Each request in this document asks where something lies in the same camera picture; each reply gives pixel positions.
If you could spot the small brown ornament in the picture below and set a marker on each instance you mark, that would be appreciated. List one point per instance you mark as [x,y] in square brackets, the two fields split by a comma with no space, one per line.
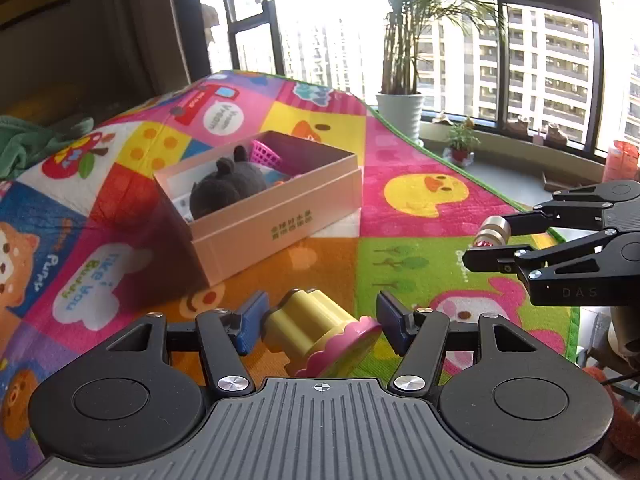
[556,135]
[516,127]

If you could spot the small pink ornament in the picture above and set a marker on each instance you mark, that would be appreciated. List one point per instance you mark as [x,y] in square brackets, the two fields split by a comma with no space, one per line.
[537,138]

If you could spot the yellow cushion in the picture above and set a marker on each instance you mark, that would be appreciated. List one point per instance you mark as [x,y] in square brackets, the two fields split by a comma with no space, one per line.
[32,106]

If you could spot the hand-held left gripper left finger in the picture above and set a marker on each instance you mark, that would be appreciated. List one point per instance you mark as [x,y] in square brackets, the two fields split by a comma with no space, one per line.
[252,322]

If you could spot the dark curtain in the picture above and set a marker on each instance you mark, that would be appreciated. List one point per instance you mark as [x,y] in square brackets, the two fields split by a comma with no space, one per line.
[140,25]

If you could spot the green towel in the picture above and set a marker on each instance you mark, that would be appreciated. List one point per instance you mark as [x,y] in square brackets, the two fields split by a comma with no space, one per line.
[20,145]

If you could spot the pink cardboard box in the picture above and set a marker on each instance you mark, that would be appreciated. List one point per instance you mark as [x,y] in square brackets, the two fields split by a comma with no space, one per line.
[260,240]

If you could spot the black window frame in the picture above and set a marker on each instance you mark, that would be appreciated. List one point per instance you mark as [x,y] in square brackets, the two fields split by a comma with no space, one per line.
[500,60]

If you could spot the colourful cartoon play mat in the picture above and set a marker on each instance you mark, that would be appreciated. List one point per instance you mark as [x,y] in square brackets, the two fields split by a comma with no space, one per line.
[425,240]

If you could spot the pink plastic toy basket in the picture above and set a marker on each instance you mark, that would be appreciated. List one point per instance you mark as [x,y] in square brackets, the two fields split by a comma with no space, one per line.
[265,155]

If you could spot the orange fuzzy cloth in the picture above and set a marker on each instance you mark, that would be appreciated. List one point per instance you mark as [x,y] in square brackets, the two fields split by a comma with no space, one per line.
[620,430]

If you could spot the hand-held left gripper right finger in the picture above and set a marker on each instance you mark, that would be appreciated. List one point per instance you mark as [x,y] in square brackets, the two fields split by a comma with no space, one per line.
[395,320]

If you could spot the yellow and pink toy stamp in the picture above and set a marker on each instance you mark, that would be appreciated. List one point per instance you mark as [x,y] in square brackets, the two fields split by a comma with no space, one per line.
[310,325]

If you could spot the small metal cylinder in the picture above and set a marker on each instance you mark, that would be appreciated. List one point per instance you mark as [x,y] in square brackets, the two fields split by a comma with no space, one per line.
[495,227]

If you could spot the potted palm plant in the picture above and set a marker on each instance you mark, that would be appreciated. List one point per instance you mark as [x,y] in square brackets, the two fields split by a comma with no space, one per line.
[400,115]

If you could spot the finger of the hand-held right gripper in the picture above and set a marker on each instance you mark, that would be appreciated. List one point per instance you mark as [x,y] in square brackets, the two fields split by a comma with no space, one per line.
[575,212]
[495,260]

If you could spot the red plastic bag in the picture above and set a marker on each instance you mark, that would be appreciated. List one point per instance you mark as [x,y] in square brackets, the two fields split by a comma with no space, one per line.
[622,162]

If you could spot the small plant in red pot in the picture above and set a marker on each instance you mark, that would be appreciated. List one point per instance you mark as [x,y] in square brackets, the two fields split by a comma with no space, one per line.
[460,155]

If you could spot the black plush toy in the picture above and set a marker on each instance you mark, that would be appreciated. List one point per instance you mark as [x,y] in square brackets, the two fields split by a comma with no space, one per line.
[225,187]

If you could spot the small tan ornament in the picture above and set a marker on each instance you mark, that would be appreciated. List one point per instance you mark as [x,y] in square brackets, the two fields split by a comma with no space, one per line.
[442,118]

